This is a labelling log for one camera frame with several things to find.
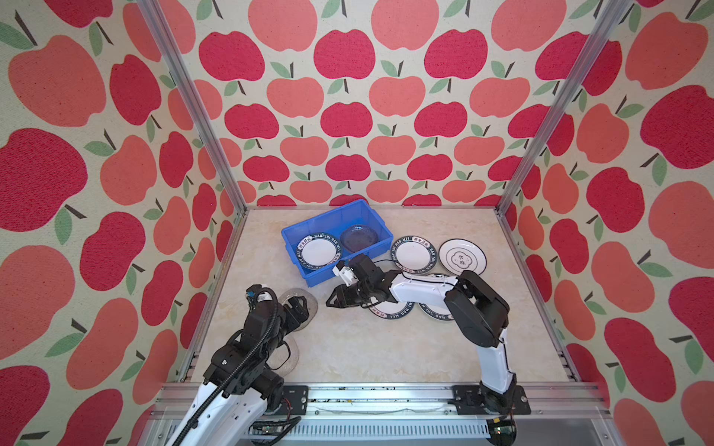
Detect clear glass plate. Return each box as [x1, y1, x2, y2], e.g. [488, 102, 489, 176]
[268, 336, 299, 376]
[340, 225, 379, 253]
[279, 288, 319, 333]

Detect white plate green rim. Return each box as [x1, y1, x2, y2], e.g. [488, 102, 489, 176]
[369, 302, 414, 321]
[416, 274, 456, 321]
[296, 232, 342, 271]
[390, 235, 438, 274]

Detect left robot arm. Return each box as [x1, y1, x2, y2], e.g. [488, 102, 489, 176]
[167, 284, 317, 445]

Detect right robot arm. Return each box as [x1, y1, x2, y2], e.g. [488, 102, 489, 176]
[327, 255, 517, 414]

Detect white plate black rim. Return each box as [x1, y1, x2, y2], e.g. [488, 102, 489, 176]
[438, 238, 487, 275]

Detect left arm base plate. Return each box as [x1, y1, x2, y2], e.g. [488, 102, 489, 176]
[265, 385, 310, 417]

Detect aluminium front rail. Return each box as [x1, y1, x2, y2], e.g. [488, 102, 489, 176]
[138, 381, 623, 446]

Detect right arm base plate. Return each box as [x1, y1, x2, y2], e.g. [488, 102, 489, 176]
[449, 385, 532, 416]

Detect left aluminium post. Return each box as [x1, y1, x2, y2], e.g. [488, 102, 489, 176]
[138, 0, 247, 217]

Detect aluminium post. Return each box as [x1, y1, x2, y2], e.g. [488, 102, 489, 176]
[138, 0, 247, 217]
[496, 0, 633, 219]

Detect right aluminium post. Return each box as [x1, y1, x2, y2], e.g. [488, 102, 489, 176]
[496, 0, 633, 219]

